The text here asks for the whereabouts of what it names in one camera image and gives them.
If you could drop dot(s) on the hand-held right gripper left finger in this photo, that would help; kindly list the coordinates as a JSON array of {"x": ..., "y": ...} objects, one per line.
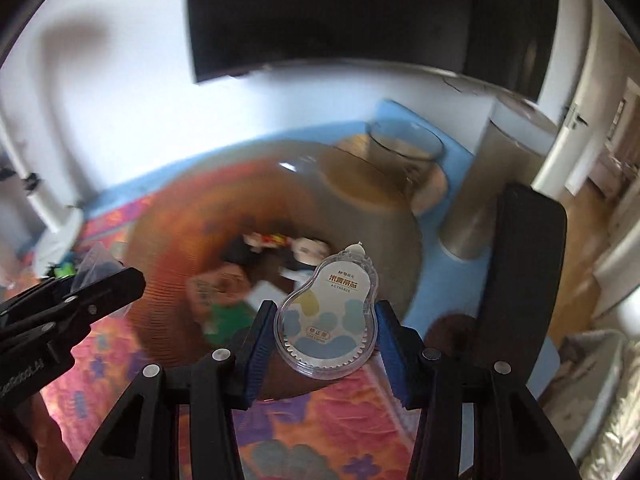
[{"x": 260, "y": 355}]

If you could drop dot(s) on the white bedding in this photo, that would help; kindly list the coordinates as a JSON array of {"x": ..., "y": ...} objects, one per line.
[{"x": 610, "y": 410}]

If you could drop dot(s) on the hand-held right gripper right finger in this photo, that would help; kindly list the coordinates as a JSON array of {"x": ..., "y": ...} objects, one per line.
[{"x": 395, "y": 360}]

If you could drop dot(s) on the golden ribbed bowl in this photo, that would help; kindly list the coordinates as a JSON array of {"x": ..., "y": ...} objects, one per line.
[{"x": 350, "y": 220}]

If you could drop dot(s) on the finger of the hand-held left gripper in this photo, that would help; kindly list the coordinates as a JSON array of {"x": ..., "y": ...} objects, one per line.
[
  {"x": 112, "y": 290},
  {"x": 50, "y": 292}
]

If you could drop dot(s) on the floral woven tablecloth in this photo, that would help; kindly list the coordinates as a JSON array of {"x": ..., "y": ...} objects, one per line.
[{"x": 320, "y": 425}]

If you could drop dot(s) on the clear correction tape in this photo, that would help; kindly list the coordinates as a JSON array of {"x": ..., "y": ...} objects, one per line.
[{"x": 325, "y": 320}]

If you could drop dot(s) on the white desk lamp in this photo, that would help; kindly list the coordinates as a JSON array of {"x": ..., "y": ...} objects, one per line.
[{"x": 47, "y": 210}]

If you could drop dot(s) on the green spiky toy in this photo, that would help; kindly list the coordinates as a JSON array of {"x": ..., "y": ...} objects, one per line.
[{"x": 227, "y": 322}]

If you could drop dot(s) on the clear glass jar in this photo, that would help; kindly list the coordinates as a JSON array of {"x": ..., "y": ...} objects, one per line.
[{"x": 405, "y": 155}]

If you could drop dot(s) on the grey cylindrical bin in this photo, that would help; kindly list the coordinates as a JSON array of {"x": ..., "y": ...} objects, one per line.
[{"x": 480, "y": 185}]

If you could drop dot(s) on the black monitor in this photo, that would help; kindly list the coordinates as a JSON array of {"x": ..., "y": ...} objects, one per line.
[{"x": 325, "y": 10}]

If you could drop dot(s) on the clear plastic cup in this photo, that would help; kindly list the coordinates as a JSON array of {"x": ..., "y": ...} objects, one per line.
[{"x": 97, "y": 265}]

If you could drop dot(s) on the black chair back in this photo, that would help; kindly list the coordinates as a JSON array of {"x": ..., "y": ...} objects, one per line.
[{"x": 520, "y": 270}]

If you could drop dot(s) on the white door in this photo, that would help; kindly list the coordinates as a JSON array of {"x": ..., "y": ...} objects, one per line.
[{"x": 575, "y": 145}]

